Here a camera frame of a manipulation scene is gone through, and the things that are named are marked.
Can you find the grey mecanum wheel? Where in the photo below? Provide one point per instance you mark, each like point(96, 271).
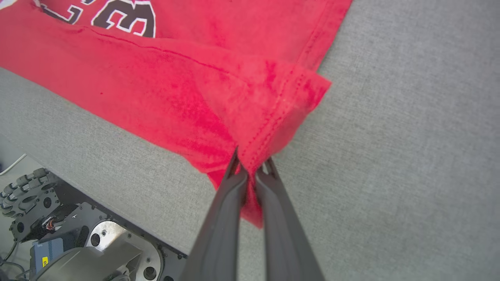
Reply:
point(27, 191)

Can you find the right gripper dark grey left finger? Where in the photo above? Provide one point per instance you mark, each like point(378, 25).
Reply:
point(218, 234)

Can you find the blue-grey box with yellow sticker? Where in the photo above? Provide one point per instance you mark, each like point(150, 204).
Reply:
point(49, 249)

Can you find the red Bulls 23 jersey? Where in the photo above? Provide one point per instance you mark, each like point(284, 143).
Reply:
point(156, 78)

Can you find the black robot base chassis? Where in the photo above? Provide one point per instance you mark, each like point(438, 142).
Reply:
point(78, 218)

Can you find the grey robot waist column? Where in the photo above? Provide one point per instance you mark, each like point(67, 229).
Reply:
point(90, 261)

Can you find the grey fabric sofa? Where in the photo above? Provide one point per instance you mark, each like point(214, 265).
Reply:
point(390, 156)

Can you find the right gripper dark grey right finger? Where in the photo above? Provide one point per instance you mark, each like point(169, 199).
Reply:
point(283, 234)

